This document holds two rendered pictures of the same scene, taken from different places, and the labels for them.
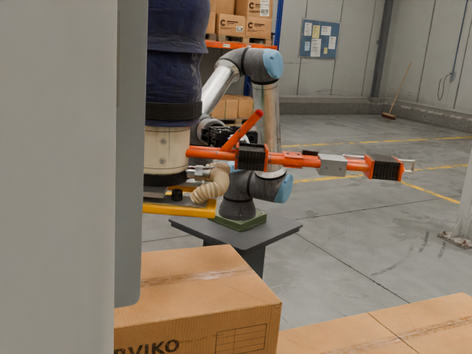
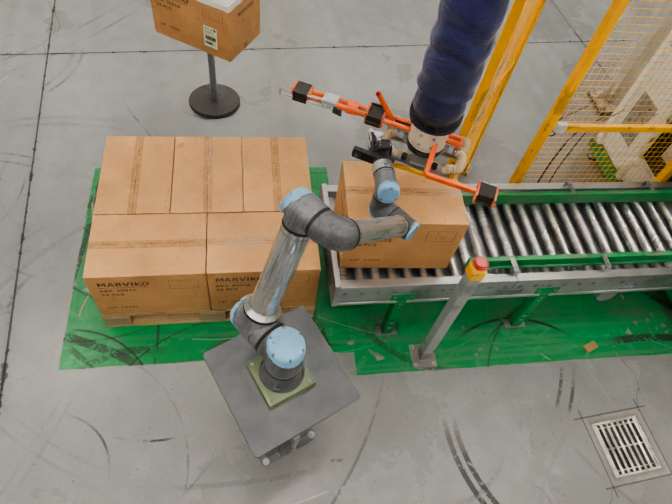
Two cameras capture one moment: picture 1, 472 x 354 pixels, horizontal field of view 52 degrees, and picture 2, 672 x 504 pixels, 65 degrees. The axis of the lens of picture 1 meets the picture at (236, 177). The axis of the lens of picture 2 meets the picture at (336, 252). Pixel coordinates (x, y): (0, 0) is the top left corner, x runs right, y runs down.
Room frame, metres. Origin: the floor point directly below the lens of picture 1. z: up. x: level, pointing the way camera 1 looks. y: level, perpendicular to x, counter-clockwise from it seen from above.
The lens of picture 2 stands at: (3.10, 0.24, 2.92)
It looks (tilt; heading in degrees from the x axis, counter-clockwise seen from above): 55 degrees down; 190
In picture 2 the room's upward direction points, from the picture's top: 12 degrees clockwise
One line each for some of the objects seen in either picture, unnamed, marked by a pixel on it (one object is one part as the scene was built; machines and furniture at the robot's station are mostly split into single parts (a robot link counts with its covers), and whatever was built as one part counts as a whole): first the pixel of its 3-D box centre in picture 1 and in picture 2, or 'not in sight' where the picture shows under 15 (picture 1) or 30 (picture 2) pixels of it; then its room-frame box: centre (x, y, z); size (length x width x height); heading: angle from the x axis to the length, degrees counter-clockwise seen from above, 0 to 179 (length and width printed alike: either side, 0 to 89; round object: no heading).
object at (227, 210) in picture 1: (237, 204); (282, 366); (2.30, -0.02, 0.84); 0.19 x 0.19 x 0.10
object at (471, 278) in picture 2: not in sight; (446, 317); (1.59, 0.63, 0.50); 0.07 x 0.07 x 1.00; 26
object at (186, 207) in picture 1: (149, 197); not in sight; (1.14, 0.21, 1.24); 0.34 x 0.10 x 0.05; 91
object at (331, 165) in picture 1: (331, 165); (330, 101); (1.24, -0.25, 1.34); 0.07 x 0.07 x 0.04; 1
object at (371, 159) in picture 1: (382, 167); (303, 91); (1.24, -0.39, 1.34); 0.08 x 0.07 x 0.05; 91
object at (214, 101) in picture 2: not in sight; (212, 69); (0.12, -1.49, 0.31); 0.40 x 0.40 x 0.62
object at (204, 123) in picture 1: (212, 131); (383, 168); (1.54, 0.09, 1.34); 0.09 x 0.05 x 0.10; 117
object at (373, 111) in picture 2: (251, 156); (375, 115); (1.24, -0.04, 1.34); 0.10 x 0.08 x 0.06; 1
